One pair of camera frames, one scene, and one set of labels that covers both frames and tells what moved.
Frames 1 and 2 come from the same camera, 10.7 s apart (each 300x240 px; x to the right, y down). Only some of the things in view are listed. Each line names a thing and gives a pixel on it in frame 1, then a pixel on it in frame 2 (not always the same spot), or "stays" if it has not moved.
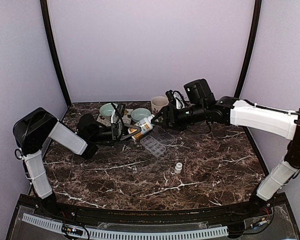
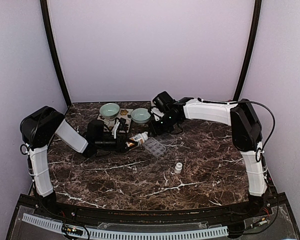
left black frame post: [45, 16] stays
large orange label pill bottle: [146, 125] -> [140, 138]
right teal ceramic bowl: [139, 114] stays
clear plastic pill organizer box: [157, 140] stays
